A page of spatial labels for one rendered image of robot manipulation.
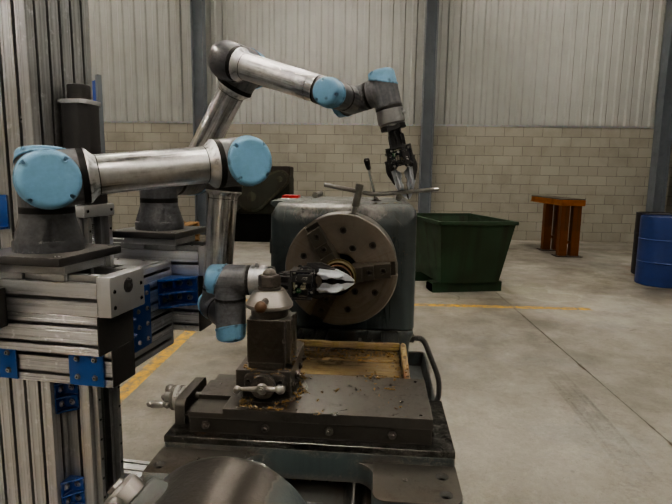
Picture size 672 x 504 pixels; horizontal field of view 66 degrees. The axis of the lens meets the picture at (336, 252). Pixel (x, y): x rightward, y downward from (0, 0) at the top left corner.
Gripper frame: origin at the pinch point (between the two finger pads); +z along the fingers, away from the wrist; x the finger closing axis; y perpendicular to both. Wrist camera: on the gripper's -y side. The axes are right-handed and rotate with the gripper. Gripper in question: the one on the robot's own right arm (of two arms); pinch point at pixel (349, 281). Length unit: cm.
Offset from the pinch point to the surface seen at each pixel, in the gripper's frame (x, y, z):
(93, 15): 355, -999, -620
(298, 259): 2.6, -14.8, -15.2
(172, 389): -11, 43, -28
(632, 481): -109, -101, 123
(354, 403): -11.1, 45.6, 4.0
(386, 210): 15.5, -32.5, 8.9
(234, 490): 6, 97, -1
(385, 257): 3.8, -15.0, 8.8
